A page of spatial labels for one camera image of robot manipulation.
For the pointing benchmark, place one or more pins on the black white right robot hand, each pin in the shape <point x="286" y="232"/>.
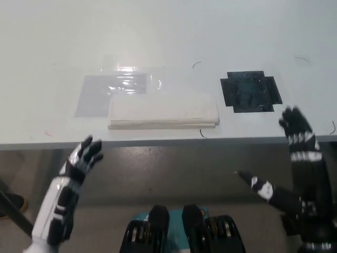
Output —
<point x="306" y="184"/>

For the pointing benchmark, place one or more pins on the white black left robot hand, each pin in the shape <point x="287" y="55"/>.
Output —
<point x="56" y="200"/>

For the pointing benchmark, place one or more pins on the white napkin stack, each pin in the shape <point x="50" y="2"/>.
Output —
<point x="163" y="110"/>

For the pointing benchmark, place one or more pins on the black slanted rod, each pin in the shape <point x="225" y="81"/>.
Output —
<point x="18" y="213"/>

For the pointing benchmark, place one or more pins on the dark shoe with tan sole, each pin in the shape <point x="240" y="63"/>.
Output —
<point x="14" y="203"/>

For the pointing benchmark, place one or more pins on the clear plastic bag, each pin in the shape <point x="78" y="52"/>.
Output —
<point x="92" y="100"/>

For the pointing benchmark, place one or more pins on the black flat tray piece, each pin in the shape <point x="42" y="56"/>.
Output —
<point x="250" y="91"/>

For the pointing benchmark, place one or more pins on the clear plastic film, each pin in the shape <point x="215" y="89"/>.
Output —
<point x="131" y="76"/>

